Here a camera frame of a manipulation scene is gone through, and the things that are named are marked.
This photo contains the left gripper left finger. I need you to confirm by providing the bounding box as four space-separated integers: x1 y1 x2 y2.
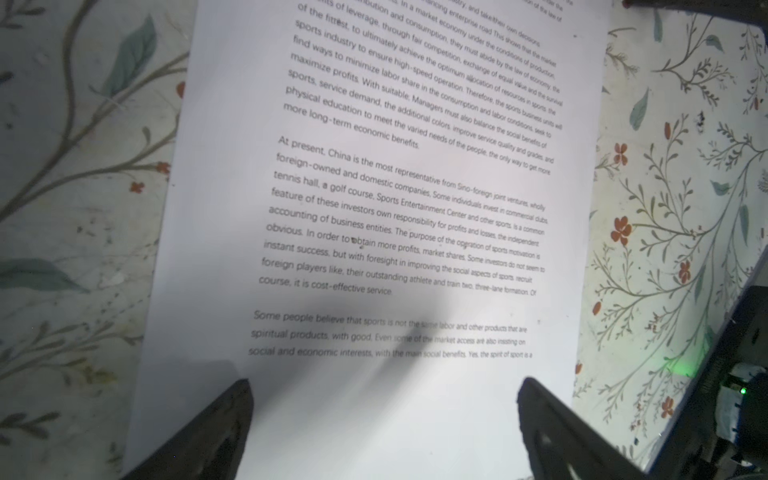
124 379 254 480

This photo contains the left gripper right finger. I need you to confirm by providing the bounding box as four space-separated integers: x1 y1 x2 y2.
517 377 649 479

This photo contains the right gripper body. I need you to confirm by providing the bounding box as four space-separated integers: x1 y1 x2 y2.
621 0 767 34

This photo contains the printed paper sheet underneath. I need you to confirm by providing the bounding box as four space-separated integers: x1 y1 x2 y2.
124 1 611 479

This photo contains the floral table mat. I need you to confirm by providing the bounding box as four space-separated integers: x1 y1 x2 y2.
1 1 767 479

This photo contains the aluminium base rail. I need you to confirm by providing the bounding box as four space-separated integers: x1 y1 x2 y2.
641 245 768 475

